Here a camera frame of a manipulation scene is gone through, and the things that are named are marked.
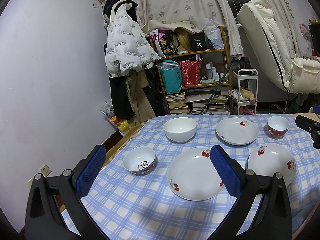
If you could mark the floral curtain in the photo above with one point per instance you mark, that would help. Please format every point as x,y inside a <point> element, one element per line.
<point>194,11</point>

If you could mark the small bowl red emblem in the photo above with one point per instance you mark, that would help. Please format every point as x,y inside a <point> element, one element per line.
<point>140,160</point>

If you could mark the plain white bowl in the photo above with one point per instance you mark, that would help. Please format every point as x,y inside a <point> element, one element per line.
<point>180,129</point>

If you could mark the large cherry plate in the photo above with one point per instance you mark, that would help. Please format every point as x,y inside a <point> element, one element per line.
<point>192,176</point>

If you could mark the red patterned bowl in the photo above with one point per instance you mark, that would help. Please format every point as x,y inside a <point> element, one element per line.
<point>277,126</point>

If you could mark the stack of books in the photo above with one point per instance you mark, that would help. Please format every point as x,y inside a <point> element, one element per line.
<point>176,103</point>

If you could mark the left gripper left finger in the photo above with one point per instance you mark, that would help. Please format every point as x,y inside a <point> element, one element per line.
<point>43,219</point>

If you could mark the red gift bag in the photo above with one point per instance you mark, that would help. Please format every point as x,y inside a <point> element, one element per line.
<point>190,71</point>

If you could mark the black box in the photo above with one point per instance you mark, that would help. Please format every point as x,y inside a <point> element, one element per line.
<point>198,41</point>

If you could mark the teal bag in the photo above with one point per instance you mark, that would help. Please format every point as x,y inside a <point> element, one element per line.
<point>171,76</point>

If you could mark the yellow wooden shelf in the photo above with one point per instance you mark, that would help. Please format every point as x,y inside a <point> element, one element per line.
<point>175,45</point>

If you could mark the white utility cart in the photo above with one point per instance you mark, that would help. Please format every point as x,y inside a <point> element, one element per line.
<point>246,99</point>

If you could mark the white recliner chair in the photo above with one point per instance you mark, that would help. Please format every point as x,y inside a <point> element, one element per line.
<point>293,75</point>

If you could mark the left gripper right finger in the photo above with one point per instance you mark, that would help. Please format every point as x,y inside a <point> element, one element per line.
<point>272,220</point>

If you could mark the white puffer jacket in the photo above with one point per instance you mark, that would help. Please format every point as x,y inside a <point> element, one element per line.
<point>127,47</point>

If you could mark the green pole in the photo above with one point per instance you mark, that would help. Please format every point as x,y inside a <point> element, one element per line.
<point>205,107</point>

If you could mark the wall socket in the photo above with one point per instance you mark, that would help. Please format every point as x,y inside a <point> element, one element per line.
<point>45,170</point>

